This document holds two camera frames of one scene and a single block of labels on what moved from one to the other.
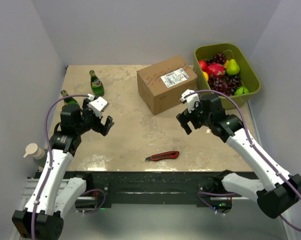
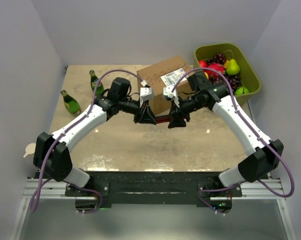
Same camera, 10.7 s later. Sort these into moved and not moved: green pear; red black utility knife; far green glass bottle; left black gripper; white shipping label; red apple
Moved: red black utility knife; left black gripper
Not moved: white shipping label; green pear; red apple; far green glass bottle
